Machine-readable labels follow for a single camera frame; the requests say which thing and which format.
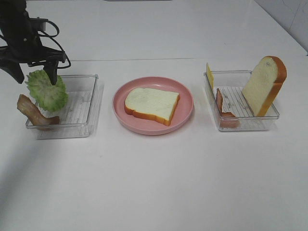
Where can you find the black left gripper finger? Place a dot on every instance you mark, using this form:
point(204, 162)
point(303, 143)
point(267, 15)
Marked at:
point(50, 68)
point(14, 70)

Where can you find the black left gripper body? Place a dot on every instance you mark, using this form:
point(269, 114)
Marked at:
point(29, 50)

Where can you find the green lettuce leaf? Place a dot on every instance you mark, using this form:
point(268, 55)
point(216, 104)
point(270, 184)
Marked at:
point(49, 97)

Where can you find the brown bacon strip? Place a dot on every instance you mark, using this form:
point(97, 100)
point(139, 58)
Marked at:
point(31, 111)

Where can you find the bread slice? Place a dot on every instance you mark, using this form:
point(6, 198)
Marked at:
point(152, 104)
point(264, 84)

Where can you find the yellow cheese slice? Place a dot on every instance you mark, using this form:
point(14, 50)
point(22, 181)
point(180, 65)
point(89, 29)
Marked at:
point(210, 76)

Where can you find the red bacon strip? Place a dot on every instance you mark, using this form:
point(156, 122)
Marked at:
point(227, 119)

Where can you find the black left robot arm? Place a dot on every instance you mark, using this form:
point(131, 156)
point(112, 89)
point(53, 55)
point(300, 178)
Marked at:
point(22, 35)

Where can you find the clear left plastic tray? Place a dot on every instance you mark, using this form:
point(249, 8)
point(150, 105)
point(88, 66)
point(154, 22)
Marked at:
point(80, 115)

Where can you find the clear plastic tray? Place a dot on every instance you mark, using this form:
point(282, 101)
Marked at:
point(80, 115)
point(230, 84)

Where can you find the pink round plate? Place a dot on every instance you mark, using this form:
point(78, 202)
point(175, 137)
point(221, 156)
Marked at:
point(181, 115)

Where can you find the clear right plastic tray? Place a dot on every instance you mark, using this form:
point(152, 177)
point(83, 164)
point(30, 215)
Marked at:
point(230, 84)

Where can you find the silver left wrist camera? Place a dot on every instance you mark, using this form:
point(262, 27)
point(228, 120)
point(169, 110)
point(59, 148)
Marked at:
point(38, 24)

